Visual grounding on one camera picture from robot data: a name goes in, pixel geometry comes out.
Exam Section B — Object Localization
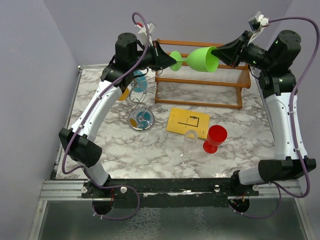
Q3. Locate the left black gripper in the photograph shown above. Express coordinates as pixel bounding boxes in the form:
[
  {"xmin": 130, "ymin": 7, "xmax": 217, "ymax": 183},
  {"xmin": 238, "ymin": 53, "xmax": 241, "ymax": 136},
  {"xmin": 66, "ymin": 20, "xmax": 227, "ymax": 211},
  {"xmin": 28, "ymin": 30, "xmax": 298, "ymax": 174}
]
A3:
[{"xmin": 130, "ymin": 40, "xmax": 177, "ymax": 72}]

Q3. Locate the green plastic wine glass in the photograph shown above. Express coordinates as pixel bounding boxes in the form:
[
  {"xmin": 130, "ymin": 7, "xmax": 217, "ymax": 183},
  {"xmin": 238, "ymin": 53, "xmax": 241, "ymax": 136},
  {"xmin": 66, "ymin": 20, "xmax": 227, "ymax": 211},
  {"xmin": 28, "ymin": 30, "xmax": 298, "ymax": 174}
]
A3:
[{"xmin": 169, "ymin": 46, "xmax": 220, "ymax": 73}]

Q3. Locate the yellow book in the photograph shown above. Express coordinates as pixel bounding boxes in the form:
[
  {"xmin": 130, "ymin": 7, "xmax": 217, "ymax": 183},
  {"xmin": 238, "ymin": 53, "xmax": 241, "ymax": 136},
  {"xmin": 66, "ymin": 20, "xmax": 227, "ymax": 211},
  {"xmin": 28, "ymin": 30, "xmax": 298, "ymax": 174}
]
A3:
[{"xmin": 166, "ymin": 107, "xmax": 210, "ymax": 139}]

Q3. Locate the orange plastic wine glass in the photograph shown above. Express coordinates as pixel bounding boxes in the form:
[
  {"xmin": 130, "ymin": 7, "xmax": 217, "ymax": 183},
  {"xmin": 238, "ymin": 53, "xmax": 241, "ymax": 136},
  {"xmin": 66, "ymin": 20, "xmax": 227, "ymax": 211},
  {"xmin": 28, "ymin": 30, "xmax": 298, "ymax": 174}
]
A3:
[{"xmin": 118, "ymin": 87, "xmax": 130, "ymax": 102}]

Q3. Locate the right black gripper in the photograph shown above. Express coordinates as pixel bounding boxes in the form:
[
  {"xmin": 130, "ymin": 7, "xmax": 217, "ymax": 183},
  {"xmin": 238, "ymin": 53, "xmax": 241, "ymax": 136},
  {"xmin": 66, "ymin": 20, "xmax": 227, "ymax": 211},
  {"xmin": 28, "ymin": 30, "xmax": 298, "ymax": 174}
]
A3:
[{"xmin": 212, "ymin": 30, "xmax": 275, "ymax": 71}]

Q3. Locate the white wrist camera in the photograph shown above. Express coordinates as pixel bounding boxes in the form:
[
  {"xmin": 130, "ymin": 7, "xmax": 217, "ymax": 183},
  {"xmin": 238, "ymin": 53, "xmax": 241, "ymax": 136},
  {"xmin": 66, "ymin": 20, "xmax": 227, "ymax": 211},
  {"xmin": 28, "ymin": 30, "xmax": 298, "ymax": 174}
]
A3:
[
  {"xmin": 135, "ymin": 21, "xmax": 157, "ymax": 47},
  {"xmin": 248, "ymin": 11, "xmax": 269, "ymax": 44}
]

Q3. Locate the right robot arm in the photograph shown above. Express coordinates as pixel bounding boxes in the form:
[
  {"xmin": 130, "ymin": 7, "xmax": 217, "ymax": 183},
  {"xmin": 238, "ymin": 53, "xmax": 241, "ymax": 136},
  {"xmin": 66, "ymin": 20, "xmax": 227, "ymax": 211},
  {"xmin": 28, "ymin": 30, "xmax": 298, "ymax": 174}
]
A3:
[{"xmin": 211, "ymin": 30, "xmax": 317, "ymax": 196}]

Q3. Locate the wooden shelf rack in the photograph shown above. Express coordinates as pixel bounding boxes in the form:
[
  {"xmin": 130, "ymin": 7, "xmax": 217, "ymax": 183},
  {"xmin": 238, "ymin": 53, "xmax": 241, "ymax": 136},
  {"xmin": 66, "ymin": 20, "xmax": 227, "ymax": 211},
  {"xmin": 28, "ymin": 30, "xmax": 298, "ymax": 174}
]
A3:
[{"xmin": 155, "ymin": 40, "xmax": 251, "ymax": 110}]

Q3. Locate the clear small glass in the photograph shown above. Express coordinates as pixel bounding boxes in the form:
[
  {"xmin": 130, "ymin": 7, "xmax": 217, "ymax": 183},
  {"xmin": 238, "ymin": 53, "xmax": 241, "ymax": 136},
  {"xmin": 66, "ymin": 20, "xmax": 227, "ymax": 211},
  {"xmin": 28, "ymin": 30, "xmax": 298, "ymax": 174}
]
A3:
[{"xmin": 234, "ymin": 135, "xmax": 248, "ymax": 150}]

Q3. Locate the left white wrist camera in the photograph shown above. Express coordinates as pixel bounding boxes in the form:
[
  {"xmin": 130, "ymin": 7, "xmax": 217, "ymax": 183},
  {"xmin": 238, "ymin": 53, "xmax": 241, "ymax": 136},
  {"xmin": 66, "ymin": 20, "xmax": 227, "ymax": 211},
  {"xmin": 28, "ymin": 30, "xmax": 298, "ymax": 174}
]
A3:
[{"xmin": 135, "ymin": 21, "xmax": 157, "ymax": 47}]

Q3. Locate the clear champagne flute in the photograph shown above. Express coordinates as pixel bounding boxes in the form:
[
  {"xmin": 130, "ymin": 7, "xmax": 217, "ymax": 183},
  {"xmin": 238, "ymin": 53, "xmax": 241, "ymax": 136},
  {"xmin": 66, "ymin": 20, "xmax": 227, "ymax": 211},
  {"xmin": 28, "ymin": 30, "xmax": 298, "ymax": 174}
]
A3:
[{"xmin": 179, "ymin": 130, "xmax": 198, "ymax": 160}]

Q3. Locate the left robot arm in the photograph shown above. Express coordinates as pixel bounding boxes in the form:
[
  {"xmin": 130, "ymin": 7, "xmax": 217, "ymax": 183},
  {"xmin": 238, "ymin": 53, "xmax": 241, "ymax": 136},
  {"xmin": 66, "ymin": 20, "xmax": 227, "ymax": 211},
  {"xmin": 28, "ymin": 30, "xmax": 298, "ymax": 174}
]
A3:
[{"xmin": 58, "ymin": 32, "xmax": 176, "ymax": 198}]

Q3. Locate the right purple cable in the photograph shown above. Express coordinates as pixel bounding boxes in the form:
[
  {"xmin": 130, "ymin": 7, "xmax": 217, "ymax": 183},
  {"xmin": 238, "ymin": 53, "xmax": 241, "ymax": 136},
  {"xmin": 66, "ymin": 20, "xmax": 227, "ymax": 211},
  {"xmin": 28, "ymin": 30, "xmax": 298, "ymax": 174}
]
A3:
[{"xmin": 229, "ymin": 16, "xmax": 320, "ymax": 219}]

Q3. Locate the blue plastic wine glass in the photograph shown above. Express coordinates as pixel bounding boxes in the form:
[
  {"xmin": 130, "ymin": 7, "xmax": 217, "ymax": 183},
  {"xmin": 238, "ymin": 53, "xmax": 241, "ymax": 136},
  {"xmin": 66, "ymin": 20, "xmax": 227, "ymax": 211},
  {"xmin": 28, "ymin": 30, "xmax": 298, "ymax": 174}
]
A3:
[{"xmin": 130, "ymin": 70, "xmax": 148, "ymax": 93}]

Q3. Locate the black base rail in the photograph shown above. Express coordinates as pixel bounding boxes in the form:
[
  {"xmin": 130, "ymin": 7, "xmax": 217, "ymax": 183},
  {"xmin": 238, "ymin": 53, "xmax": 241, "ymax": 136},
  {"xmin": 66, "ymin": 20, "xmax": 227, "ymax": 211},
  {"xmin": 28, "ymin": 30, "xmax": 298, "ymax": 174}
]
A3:
[{"xmin": 81, "ymin": 177, "xmax": 259, "ymax": 209}]

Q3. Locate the purple cable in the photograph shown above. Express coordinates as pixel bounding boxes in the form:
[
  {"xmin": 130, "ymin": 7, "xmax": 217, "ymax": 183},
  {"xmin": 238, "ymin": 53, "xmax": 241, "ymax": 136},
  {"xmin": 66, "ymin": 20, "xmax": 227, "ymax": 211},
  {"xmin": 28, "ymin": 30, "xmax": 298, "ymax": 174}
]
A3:
[
  {"xmin": 61, "ymin": 11, "xmax": 153, "ymax": 221},
  {"xmin": 229, "ymin": 16, "xmax": 320, "ymax": 219}
]

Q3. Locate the red plastic wine glass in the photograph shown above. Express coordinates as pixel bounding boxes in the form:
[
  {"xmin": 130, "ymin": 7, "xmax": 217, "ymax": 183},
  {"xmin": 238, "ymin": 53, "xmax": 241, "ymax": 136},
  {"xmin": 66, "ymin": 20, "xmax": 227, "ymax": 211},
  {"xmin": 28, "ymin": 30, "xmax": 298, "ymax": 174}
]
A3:
[{"xmin": 203, "ymin": 125, "xmax": 228, "ymax": 154}]

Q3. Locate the chrome wine glass rack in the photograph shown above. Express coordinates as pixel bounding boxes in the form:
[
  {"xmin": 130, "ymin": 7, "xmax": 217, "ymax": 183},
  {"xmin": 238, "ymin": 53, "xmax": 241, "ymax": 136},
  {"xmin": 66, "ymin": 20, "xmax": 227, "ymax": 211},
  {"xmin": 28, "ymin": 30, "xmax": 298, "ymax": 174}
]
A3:
[{"xmin": 126, "ymin": 68, "xmax": 163, "ymax": 133}]

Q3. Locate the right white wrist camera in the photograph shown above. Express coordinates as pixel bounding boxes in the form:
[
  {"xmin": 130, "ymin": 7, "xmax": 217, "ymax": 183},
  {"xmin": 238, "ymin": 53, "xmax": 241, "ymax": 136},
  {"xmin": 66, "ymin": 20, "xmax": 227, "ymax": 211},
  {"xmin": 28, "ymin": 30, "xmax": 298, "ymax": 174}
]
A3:
[{"xmin": 248, "ymin": 11, "xmax": 269, "ymax": 44}]

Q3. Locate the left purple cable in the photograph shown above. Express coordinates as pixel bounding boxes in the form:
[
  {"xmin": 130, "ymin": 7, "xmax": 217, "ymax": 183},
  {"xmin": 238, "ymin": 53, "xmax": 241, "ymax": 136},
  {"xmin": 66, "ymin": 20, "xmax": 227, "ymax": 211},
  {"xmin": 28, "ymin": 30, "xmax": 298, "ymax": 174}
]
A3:
[{"xmin": 61, "ymin": 11, "xmax": 153, "ymax": 221}]

